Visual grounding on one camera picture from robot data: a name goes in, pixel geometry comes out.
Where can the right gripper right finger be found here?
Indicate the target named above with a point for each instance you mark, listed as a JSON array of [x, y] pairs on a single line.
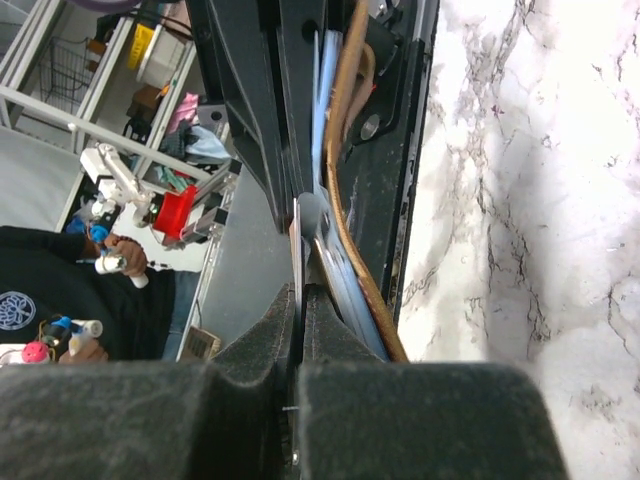
[[361, 418]]

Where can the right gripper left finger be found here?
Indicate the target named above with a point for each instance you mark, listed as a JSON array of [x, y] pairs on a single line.
[[221, 419]]

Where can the red plastic container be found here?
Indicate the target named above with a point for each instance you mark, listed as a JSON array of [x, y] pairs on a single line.
[[173, 212]]

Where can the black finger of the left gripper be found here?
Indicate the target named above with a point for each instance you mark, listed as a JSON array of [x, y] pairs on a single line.
[[257, 57]]

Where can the person in black shirt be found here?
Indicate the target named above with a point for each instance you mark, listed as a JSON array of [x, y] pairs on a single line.
[[45, 275]]

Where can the metal shelving frame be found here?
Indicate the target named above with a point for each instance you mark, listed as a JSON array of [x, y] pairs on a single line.
[[71, 78]]

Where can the black mounting rail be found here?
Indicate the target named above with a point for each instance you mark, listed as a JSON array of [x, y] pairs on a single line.
[[381, 159]]

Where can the brown leather card holder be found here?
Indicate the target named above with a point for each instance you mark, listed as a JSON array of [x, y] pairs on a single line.
[[343, 80]]

